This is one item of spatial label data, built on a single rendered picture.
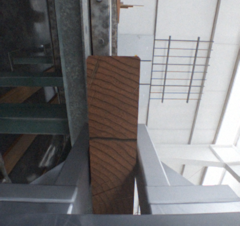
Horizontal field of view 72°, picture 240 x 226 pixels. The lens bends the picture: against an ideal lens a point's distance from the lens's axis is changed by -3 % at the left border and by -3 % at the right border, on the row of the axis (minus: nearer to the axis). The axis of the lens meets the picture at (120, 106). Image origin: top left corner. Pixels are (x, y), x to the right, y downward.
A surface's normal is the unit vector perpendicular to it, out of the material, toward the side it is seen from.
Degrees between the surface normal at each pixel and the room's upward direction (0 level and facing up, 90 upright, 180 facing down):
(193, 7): 88
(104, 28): 90
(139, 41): 90
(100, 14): 90
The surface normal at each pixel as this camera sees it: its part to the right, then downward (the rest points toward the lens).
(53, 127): 0.00, 0.42
